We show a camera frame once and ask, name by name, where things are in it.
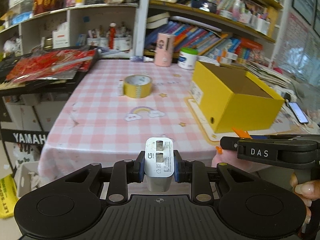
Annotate white charger plug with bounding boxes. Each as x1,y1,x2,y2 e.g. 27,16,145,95
144,137,175,192

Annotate small pink plush ball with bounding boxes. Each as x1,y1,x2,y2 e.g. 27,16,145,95
211,127,261,174

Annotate yellow tape roll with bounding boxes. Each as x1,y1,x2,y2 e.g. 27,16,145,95
124,74,152,99

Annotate person right hand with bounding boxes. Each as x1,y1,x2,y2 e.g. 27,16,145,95
290,173,315,224

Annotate smartphone on table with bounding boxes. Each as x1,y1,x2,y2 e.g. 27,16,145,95
287,102,309,124

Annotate pink checkered tablecloth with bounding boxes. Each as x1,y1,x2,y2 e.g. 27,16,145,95
38,60,216,180

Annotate stack of papers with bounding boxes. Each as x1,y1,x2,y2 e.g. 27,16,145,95
244,61,292,88

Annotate yellow cardboard box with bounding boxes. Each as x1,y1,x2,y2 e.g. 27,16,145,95
190,61,284,133

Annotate white small eraser box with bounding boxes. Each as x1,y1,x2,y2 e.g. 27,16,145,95
117,80,124,96

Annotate white quilted purse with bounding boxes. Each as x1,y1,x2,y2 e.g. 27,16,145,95
197,56,220,66

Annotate white jar green lid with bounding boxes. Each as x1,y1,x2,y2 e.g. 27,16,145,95
177,47,198,70

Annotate spray bottle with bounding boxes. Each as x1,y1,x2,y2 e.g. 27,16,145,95
130,56,154,62

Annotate orange white medicine box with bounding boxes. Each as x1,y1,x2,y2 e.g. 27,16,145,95
213,49,238,64

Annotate pink humidifier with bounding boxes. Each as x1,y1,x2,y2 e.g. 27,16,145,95
154,33,175,67

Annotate row of leaning books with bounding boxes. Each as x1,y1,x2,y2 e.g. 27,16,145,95
144,21,241,55

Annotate white pen holder right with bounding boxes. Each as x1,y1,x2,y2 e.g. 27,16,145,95
114,35,132,51

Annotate white pen holder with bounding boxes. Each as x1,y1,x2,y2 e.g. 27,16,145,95
114,35,132,51
87,37,108,48

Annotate yellow plastic bag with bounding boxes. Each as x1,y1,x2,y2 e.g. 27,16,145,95
0,175,18,219

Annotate red decorations in plastic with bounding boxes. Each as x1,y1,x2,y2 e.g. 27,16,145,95
5,48,97,83

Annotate white pen holder left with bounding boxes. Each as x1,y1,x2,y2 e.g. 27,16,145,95
87,37,108,48

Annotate black electronic keyboard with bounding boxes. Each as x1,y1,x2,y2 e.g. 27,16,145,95
1,46,98,91

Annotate red tassel ornament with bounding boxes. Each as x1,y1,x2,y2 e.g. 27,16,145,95
108,22,116,49

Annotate framed picture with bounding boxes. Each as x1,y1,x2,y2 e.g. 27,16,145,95
292,0,315,24

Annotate white drinking straws box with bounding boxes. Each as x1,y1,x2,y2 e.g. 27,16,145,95
52,22,70,49

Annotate black phone on shelf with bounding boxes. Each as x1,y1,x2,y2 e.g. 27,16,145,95
191,0,217,14

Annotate wall chart poster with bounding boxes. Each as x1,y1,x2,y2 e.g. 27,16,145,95
276,12,319,87

